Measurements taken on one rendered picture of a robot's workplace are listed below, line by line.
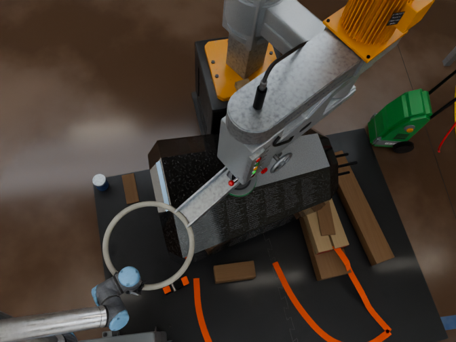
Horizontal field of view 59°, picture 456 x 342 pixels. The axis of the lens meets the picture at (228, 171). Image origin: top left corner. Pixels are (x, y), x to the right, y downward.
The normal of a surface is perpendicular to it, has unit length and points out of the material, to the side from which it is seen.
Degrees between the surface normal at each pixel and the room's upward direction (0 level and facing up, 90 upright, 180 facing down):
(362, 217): 0
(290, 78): 0
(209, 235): 45
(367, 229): 0
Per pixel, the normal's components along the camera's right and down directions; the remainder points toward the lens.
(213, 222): 0.26, 0.37
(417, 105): -0.50, -0.33
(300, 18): 0.07, -0.37
